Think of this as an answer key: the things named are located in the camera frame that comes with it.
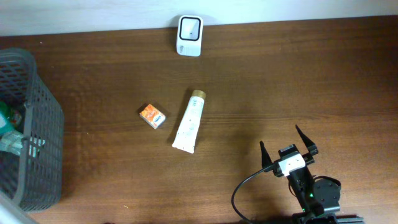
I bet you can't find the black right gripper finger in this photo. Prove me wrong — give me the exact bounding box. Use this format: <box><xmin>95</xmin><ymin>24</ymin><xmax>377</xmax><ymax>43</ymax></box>
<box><xmin>295</xmin><ymin>125</ymin><xmax>318</xmax><ymax>156</ymax></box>
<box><xmin>259</xmin><ymin>141</ymin><xmax>273</xmax><ymax>169</ymax></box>

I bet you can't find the white cream tube gold cap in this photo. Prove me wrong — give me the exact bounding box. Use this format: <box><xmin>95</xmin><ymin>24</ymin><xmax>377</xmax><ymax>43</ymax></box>
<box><xmin>172</xmin><ymin>90</ymin><xmax>206</xmax><ymax>154</ymax></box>

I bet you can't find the small orange box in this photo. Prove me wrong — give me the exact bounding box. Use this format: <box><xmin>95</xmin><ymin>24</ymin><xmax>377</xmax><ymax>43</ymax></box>
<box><xmin>139</xmin><ymin>104</ymin><xmax>166</xmax><ymax>129</ymax></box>

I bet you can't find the green capped bottle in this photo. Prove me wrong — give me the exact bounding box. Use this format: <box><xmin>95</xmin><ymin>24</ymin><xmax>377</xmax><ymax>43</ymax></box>
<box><xmin>1</xmin><ymin>101</ymin><xmax>22</xmax><ymax>135</ymax></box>

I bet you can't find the mint green tissue pack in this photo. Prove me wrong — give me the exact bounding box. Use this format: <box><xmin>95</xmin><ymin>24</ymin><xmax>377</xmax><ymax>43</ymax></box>
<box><xmin>1</xmin><ymin>130</ymin><xmax>24</xmax><ymax>156</ymax></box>

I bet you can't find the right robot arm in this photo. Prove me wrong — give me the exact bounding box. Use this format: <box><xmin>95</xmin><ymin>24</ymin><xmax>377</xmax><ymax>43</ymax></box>
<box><xmin>260</xmin><ymin>126</ymin><xmax>341</xmax><ymax>223</ymax></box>

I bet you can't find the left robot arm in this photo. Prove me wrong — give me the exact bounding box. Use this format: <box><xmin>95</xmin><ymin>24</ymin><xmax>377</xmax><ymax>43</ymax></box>
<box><xmin>1</xmin><ymin>192</ymin><xmax>38</xmax><ymax>224</ymax></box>

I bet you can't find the grey plastic mesh basket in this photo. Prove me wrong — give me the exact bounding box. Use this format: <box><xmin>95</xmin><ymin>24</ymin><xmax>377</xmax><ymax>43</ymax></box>
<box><xmin>1</xmin><ymin>48</ymin><xmax>64</xmax><ymax>212</ymax></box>

